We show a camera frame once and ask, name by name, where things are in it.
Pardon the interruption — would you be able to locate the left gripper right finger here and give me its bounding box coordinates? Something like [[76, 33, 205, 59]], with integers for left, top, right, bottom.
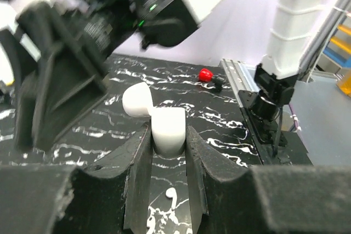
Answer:
[[185, 126, 350, 233]]

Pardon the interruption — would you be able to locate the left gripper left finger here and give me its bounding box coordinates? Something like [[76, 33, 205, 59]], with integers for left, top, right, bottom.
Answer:
[[1, 124, 152, 233]]

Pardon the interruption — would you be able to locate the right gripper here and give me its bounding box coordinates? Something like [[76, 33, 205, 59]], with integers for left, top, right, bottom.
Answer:
[[14, 0, 142, 151]]

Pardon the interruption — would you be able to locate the white earbud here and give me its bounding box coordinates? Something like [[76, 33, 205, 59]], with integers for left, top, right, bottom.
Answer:
[[165, 187, 178, 210]]

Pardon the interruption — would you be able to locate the white round disc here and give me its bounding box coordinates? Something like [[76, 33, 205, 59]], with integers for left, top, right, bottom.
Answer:
[[122, 82, 186, 159]]

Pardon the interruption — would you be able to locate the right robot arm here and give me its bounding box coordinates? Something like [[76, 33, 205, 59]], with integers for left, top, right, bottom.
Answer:
[[12, 0, 322, 151]]

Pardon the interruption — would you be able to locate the aluminium rail frame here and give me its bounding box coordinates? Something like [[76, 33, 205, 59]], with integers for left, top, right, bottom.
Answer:
[[220, 59, 259, 107]]

